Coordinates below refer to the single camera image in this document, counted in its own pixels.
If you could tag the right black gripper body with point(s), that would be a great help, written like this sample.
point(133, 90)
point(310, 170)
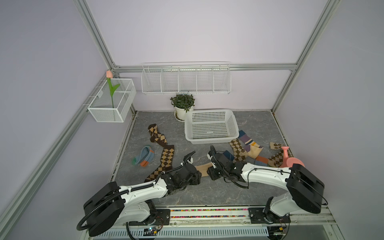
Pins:
point(213, 174)

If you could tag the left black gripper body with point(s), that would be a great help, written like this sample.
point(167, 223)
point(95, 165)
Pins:
point(194, 180)

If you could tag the striped beige purple sock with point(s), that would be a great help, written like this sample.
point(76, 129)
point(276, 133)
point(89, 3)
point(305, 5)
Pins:
point(251, 147)
point(203, 169)

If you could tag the white plastic perforated basket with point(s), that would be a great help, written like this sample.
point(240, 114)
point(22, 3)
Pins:
point(211, 126)

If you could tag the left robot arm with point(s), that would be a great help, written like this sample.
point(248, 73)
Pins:
point(123, 204)

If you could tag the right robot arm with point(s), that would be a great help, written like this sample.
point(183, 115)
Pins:
point(304, 191)

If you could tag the tan argyle sock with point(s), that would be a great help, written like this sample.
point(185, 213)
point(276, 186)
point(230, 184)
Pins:
point(276, 160)
point(240, 154)

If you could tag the dark brown argyle sock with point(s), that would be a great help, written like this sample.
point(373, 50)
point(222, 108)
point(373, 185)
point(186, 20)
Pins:
point(165, 165)
point(156, 136)

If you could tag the pink watering can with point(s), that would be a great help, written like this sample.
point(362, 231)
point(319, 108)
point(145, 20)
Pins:
point(289, 161)

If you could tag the potted green plant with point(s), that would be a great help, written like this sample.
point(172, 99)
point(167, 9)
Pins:
point(183, 104)

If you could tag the pink artificial tulip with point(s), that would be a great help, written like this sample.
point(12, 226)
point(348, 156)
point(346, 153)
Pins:
point(112, 88)

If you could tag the white wire wall shelf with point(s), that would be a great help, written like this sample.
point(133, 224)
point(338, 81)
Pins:
point(186, 78)

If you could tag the white mesh wall box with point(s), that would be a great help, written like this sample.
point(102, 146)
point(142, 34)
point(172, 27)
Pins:
point(101, 105)

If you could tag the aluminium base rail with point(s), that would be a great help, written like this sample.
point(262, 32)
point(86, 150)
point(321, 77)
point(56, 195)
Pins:
point(235, 215)

